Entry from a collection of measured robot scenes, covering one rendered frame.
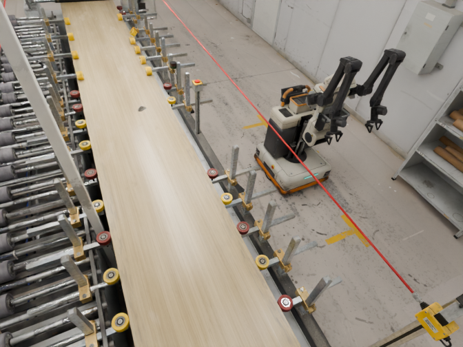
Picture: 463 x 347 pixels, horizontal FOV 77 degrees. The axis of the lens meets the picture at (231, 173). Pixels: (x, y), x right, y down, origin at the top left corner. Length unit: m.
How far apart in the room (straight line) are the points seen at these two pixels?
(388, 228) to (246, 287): 2.12
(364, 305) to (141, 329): 1.92
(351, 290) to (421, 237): 1.06
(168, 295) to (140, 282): 0.17
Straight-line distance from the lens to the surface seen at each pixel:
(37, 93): 1.35
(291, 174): 3.09
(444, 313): 1.01
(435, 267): 3.46
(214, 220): 1.86
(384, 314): 2.96
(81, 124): 2.67
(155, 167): 2.17
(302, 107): 2.97
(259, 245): 2.03
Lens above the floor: 2.45
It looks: 47 degrees down
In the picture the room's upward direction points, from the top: 7 degrees clockwise
